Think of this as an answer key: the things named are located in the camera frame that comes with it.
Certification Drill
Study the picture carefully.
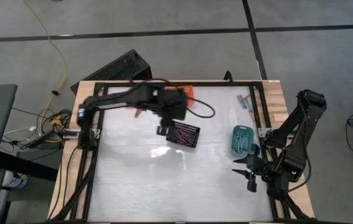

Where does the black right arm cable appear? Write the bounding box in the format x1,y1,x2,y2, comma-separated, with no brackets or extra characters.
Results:
285,93,313,194

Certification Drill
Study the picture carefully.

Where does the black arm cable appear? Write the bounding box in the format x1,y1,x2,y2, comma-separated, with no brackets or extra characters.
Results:
285,93,313,194
129,77,217,119

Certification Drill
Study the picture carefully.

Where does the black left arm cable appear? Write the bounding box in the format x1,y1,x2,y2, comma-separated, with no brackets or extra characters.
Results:
129,77,217,119

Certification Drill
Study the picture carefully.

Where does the black plastic basket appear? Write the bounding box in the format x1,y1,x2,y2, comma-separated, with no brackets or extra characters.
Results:
165,121,201,149

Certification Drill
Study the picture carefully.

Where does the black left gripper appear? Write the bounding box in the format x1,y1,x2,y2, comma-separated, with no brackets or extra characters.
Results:
156,88,189,136

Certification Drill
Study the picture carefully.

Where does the black aluminium table frame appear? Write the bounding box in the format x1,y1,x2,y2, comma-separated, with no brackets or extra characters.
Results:
50,80,314,224

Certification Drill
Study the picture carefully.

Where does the black cable bundle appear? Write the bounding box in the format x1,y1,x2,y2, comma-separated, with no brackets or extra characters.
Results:
0,107,74,156

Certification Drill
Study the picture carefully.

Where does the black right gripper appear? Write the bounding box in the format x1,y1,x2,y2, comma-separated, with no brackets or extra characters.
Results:
231,143,278,194

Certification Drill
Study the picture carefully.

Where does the white bucket with label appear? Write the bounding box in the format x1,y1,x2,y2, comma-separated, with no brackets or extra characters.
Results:
1,169,29,189

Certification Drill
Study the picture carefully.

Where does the yellow cable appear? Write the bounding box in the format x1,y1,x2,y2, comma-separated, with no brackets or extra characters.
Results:
23,0,68,103

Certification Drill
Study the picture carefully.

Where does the orange plastic basket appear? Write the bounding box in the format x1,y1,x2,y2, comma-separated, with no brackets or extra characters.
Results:
162,85,195,108

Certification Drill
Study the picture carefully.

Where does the teal plastic bin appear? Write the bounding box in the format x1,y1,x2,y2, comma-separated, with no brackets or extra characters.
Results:
230,125,255,157

